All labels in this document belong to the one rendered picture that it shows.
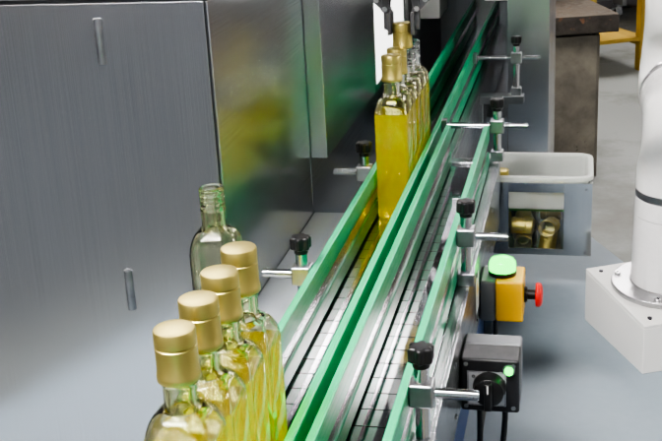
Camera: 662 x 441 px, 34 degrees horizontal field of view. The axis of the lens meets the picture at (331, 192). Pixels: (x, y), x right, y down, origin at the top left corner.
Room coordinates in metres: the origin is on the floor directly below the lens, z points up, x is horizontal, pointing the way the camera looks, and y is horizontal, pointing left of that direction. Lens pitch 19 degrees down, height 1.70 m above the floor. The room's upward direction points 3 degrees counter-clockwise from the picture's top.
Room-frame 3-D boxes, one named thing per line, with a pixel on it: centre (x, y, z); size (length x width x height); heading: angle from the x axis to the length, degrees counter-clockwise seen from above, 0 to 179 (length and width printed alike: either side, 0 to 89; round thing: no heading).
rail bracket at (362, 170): (1.80, -0.04, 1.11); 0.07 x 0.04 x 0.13; 76
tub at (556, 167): (2.14, -0.43, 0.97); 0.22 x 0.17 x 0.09; 76
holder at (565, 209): (2.15, -0.41, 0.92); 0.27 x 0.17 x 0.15; 76
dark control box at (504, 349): (1.35, -0.21, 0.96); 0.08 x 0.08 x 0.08; 76
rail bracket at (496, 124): (2.05, -0.31, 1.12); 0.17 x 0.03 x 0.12; 76
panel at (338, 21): (2.25, -0.09, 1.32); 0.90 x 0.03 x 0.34; 166
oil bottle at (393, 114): (1.78, -0.11, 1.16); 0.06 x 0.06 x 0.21; 76
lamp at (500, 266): (1.62, -0.27, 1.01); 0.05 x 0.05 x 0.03
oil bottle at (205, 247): (1.19, 0.14, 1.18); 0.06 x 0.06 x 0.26; 84
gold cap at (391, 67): (1.78, -0.11, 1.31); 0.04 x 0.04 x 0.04
